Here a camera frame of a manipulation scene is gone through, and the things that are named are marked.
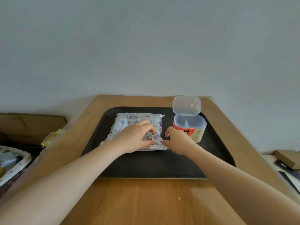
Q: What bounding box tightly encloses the white woven basket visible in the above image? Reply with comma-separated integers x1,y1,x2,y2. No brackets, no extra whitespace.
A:
0,146,32,199

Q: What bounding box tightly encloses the silver printed foil packet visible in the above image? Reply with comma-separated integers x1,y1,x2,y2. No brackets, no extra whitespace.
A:
100,112,170,152

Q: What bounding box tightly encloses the small brown cardboard box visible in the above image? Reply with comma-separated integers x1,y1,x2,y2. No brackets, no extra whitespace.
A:
274,150,300,170

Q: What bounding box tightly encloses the yellow snack wrapper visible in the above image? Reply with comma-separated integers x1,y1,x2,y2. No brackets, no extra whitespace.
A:
40,129,62,146

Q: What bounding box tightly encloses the black plastic tray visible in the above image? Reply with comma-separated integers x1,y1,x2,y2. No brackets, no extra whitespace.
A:
81,106,237,179

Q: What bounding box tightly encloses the dark printed booklet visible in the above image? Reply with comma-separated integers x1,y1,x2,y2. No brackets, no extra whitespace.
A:
274,160,300,195

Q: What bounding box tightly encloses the person's right forearm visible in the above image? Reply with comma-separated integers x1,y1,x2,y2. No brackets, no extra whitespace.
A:
185,144,300,225

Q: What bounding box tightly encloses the person's left hand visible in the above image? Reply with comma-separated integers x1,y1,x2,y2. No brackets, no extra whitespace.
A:
112,119,157,154

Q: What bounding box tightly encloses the person's left forearm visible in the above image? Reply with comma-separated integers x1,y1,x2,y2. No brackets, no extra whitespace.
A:
0,140,127,225

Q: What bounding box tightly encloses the clear plastic container with lid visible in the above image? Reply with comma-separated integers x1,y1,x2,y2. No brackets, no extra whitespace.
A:
172,96,207,143

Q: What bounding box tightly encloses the person's right hand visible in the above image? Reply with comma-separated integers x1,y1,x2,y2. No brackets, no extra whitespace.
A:
162,126,198,155

